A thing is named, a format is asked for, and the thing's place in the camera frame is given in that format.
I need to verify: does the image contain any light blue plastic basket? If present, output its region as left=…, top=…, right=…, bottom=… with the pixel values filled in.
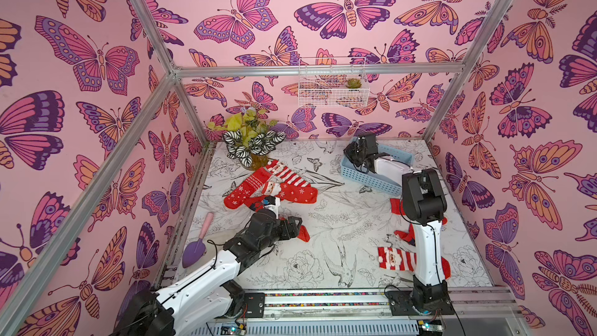
left=340, top=144, right=414, bottom=198

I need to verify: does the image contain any red santa snowflake sock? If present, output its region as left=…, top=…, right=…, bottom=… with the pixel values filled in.
left=279, top=216, right=310, bottom=243
left=244, top=181, right=319, bottom=211

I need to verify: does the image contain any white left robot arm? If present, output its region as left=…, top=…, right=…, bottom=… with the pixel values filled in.
left=112, top=208, right=303, bottom=335

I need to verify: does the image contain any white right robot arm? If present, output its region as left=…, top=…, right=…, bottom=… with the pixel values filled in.
left=341, top=134, right=449, bottom=314

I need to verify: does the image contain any red snowflake patterned sock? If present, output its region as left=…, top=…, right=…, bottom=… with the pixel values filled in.
left=224, top=167, right=281, bottom=212
left=389, top=198, right=449, bottom=244

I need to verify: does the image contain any red white striped santa sock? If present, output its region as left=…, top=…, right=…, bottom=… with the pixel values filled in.
left=264, top=160, right=311, bottom=194

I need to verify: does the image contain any small green succulent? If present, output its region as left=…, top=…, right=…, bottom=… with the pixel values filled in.
left=345, top=78, right=362, bottom=90

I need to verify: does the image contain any purple pink garden trowel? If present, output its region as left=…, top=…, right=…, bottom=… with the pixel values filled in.
left=182, top=212, right=215, bottom=268

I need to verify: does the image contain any glass vase with plant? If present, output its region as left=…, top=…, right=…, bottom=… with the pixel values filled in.
left=206, top=107, right=286, bottom=170

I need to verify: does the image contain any white wire wall basket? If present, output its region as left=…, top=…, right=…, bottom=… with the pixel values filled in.
left=295, top=64, right=370, bottom=110

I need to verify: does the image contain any aluminium frame profile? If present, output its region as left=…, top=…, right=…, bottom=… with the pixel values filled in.
left=1, top=0, right=513, bottom=335

